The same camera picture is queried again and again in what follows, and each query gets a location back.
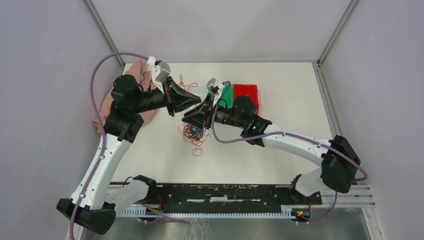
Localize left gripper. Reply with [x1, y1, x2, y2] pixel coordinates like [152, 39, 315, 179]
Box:
[132, 75, 202, 117]

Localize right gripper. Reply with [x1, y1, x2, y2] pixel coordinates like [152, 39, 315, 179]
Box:
[182, 93, 247, 131]

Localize cable bundle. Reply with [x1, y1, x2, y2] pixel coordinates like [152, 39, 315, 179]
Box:
[177, 122, 213, 158]

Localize orange cable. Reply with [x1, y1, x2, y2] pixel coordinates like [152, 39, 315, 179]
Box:
[178, 74, 200, 97]

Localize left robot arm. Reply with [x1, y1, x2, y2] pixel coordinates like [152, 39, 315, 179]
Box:
[56, 74, 202, 235]

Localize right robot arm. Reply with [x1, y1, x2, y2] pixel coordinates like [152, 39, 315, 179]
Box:
[182, 96, 361, 204]

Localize green plastic bin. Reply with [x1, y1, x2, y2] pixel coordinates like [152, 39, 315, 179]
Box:
[208, 81, 234, 108]

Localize pink cloth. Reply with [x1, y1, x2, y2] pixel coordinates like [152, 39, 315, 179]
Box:
[92, 58, 163, 135]

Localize red plastic bin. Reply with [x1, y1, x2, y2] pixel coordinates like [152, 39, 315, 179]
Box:
[232, 84, 260, 114]

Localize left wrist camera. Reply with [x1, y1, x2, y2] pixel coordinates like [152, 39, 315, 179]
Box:
[146, 56, 171, 90]

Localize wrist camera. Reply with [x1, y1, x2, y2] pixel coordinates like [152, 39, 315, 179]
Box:
[146, 56, 171, 90]
[206, 78, 228, 107]

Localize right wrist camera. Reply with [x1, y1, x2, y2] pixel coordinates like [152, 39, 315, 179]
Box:
[206, 78, 228, 107]

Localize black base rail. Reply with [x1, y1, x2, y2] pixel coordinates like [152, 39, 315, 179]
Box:
[142, 183, 323, 214]

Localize white cable duct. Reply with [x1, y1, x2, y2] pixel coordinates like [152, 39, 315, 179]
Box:
[112, 205, 312, 220]

